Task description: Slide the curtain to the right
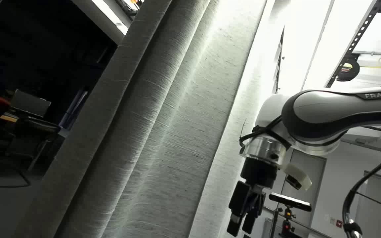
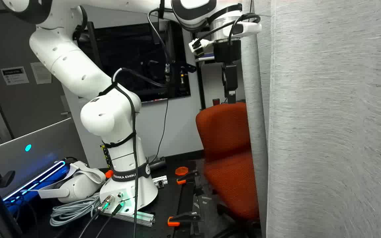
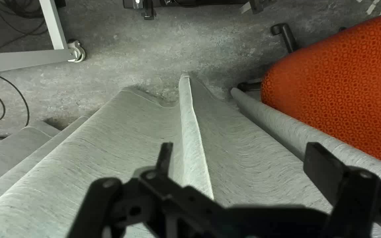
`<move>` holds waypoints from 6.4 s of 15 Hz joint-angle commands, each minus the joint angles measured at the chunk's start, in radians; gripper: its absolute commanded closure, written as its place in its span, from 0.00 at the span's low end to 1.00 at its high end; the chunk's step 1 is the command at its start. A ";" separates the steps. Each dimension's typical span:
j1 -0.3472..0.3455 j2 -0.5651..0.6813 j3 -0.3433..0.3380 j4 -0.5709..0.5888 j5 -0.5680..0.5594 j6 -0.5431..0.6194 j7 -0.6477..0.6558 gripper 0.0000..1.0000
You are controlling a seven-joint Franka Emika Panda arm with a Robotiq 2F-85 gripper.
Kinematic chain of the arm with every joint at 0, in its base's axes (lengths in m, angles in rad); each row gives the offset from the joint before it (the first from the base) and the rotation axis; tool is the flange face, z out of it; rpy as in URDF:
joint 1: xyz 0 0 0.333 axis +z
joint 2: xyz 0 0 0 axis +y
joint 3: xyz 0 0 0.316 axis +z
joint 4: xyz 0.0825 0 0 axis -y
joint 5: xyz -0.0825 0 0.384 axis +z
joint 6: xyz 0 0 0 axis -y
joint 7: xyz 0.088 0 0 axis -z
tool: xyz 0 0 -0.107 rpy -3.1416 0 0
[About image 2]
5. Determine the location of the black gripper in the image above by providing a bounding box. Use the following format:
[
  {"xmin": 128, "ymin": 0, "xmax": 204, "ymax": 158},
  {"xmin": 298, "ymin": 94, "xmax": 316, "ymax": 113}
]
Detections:
[{"xmin": 213, "ymin": 39, "xmax": 243, "ymax": 103}]

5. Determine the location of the orange office chair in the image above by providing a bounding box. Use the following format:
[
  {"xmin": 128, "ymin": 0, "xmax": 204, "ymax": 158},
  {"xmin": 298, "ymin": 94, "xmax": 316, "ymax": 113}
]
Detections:
[{"xmin": 195, "ymin": 100, "xmax": 262, "ymax": 238}]

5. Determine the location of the connector box with green plugs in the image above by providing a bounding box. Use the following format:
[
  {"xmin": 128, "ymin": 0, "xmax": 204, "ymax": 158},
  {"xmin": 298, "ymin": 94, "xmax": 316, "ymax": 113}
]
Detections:
[{"xmin": 97, "ymin": 190, "xmax": 158, "ymax": 229}]

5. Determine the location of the white VR headset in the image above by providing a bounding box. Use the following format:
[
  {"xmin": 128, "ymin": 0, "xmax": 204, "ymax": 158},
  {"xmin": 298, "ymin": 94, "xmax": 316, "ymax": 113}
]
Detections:
[{"xmin": 37, "ymin": 160, "xmax": 107, "ymax": 205}]

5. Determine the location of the plain white paper sheet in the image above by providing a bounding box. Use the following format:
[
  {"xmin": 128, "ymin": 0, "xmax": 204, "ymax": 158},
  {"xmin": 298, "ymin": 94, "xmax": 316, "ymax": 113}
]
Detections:
[{"xmin": 29, "ymin": 61, "xmax": 53, "ymax": 86}]

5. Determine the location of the gray cabinet door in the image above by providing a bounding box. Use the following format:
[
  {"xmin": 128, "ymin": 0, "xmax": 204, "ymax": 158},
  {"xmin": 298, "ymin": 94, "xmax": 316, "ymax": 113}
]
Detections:
[{"xmin": 0, "ymin": 9, "xmax": 74, "ymax": 139}]

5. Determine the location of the white label with black text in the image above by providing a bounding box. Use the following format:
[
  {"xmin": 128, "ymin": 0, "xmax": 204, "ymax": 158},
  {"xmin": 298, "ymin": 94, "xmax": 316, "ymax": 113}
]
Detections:
[{"xmin": 0, "ymin": 65, "xmax": 31, "ymax": 87}]

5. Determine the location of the gray laptop with blue lights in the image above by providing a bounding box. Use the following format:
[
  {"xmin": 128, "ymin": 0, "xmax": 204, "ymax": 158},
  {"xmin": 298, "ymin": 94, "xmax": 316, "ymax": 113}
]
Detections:
[{"xmin": 0, "ymin": 117, "xmax": 87, "ymax": 238}]

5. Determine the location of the black wall monitor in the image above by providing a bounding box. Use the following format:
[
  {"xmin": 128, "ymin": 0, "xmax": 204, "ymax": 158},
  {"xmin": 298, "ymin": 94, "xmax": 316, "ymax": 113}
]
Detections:
[{"xmin": 85, "ymin": 20, "xmax": 192, "ymax": 104}]

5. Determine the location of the orange handled black clamp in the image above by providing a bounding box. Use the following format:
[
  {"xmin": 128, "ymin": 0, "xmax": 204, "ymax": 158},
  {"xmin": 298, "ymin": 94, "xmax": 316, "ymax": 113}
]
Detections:
[
  {"xmin": 165, "ymin": 210, "xmax": 202, "ymax": 230},
  {"xmin": 173, "ymin": 165, "xmax": 201, "ymax": 186}
]

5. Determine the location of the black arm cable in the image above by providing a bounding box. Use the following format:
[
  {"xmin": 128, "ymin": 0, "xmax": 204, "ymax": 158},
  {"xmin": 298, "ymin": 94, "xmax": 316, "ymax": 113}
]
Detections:
[{"xmin": 110, "ymin": 66, "xmax": 171, "ymax": 238}]

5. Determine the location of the gray coiled cable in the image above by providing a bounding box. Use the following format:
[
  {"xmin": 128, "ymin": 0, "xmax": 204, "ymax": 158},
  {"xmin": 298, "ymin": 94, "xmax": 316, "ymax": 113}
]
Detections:
[{"xmin": 48, "ymin": 194, "xmax": 102, "ymax": 229}]

